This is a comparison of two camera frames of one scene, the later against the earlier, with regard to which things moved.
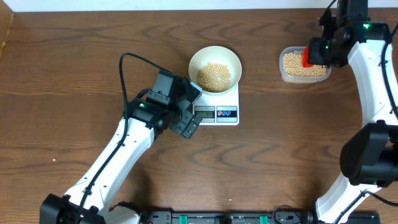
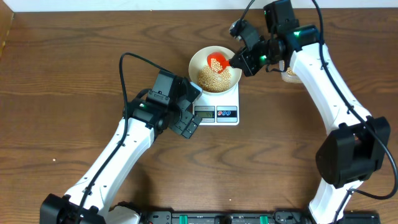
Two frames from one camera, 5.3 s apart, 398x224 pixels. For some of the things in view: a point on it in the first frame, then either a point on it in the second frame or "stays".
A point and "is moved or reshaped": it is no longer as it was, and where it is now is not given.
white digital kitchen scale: (218, 109) stays
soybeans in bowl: (214, 78) stays
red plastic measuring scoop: (305, 58) is moved or reshaped
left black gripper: (180, 127) stays
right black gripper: (314, 55) → (245, 63)
